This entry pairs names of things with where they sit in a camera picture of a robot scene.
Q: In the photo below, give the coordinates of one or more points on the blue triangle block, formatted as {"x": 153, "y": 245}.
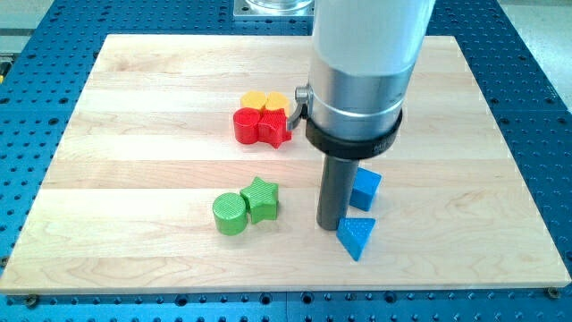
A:
{"x": 354, "y": 233}

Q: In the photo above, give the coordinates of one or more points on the blue cube block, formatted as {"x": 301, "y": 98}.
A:
{"x": 364, "y": 189}

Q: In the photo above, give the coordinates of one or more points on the red cylinder block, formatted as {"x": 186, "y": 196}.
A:
{"x": 245, "y": 122}

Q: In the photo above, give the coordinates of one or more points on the green star block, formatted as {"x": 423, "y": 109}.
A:
{"x": 261, "y": 198}

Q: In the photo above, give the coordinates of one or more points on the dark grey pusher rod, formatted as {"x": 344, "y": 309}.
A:
{"x": 336, "y": 187}

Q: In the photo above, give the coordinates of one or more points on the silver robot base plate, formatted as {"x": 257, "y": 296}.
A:
{"x": 271, "y": 8}

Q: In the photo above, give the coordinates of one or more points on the green cylinder block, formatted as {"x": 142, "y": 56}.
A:
{"x": 230, "y": 213}

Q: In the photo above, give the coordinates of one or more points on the yellow cylinder block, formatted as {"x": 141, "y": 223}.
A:
{"x": 277, "y": 101}

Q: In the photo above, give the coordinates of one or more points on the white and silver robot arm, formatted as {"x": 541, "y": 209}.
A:
{"x": 363, "y": 55}

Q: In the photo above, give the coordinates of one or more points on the red star block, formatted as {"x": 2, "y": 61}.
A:
{"x": 272, "y": 128}

